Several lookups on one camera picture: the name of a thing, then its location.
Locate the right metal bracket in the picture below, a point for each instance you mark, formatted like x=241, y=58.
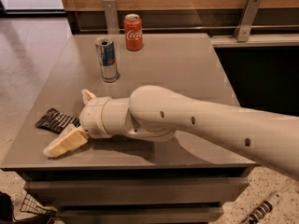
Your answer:
x=242, y=31

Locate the grey drawer cabinet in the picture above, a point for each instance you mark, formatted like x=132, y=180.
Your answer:
x=124, y=181

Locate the orange coca-cola can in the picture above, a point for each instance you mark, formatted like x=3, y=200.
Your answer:
x=133, y=32

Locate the left metal bracket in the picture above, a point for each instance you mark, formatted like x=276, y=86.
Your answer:
x=111, y=15

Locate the metal bracket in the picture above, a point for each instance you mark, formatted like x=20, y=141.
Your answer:
x=111, y=15
x=242, y=31

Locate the black rxbar chocolate wrapper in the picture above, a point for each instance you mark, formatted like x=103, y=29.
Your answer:
x=56, y=121

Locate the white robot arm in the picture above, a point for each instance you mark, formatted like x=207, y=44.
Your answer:
x=154, y=113

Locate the black wire basket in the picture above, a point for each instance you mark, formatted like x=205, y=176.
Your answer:
x=32, y=206

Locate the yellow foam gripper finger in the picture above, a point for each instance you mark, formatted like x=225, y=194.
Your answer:
x=69, y=139
x=88, y=97

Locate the blue silver energy drink can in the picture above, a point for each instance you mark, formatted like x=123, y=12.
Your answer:
x=107, y=59

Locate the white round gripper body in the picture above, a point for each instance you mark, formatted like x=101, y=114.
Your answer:
x=91, y=118

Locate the white power strip with plugs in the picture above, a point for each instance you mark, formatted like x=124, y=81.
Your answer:
x=266, y=206

